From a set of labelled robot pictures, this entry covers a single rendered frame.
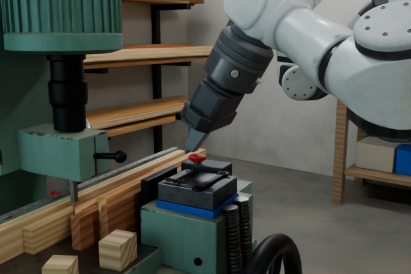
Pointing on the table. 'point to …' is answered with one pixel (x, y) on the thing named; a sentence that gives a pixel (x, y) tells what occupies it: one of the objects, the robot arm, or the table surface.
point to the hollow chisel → (73, 192)
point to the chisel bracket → (62, 152)
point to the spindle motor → (61, 9)
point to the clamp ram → (148, 196)
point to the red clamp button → (197, 157)
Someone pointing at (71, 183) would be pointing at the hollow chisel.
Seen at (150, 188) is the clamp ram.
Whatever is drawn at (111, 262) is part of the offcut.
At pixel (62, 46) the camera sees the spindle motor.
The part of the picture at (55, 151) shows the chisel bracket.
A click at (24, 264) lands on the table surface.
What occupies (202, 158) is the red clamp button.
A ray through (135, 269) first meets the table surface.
